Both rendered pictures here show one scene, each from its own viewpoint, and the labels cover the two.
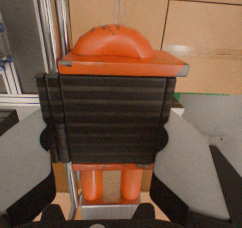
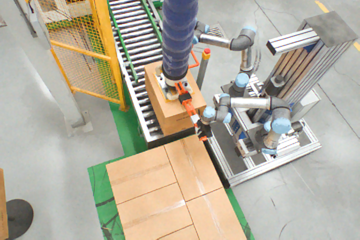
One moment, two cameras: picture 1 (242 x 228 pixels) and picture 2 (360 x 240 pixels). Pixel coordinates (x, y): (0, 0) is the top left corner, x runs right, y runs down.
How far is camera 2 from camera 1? 209 cm
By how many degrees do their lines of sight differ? 18
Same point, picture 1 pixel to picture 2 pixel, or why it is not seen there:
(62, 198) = (196, 105)
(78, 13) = (208, 162)
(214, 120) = (85, 145)
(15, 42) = (232, 144)
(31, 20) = (227, 157)
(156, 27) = (177, 170)
